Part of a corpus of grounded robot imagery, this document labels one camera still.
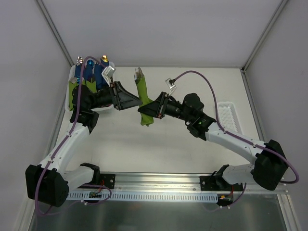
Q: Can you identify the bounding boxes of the green paper napkin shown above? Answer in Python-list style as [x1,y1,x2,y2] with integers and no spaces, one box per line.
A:
[135,75,154,127]

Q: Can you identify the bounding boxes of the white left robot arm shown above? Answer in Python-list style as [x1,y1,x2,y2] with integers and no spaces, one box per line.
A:
[26,81,142,207]

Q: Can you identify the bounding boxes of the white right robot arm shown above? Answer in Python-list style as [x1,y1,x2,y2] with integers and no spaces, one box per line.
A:
[138,92,288,191]

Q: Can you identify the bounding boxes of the green rolled napkin bundle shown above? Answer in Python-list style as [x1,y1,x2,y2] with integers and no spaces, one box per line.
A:
[68,77,78,111]
[86,81,97,93]

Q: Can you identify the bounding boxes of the white bin of rolled napkins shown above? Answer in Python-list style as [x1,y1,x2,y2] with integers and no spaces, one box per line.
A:
[64,62,116,112]

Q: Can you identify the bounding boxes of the white perforated utensil tray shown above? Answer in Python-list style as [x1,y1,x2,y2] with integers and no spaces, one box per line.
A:
[218,102,242,134]

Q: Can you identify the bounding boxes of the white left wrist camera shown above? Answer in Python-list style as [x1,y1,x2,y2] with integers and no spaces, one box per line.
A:
[102,65,116,83]

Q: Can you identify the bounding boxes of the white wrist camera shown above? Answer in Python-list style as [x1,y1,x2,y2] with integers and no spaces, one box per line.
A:
[165,78,177,96]
[102,65,116,83]

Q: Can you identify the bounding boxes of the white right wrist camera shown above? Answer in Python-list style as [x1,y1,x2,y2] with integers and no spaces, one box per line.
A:
[165,78,177,96]

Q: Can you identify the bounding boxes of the aluminium mounting rail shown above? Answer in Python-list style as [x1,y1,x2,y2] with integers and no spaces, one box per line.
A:
[64,171,288,194]

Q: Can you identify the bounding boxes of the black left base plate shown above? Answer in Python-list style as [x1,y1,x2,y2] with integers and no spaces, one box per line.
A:
[99,173,116,189]

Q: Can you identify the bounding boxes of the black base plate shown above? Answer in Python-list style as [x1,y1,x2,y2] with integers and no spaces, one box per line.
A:
[99,173,116,189]
[199,175,244,192]

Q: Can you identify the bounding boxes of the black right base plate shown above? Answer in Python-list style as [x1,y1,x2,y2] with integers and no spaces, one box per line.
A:
[199,175,244,192]

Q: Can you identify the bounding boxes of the white slotted cable duct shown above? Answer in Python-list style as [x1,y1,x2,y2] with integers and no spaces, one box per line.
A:
[67,190,218,203]

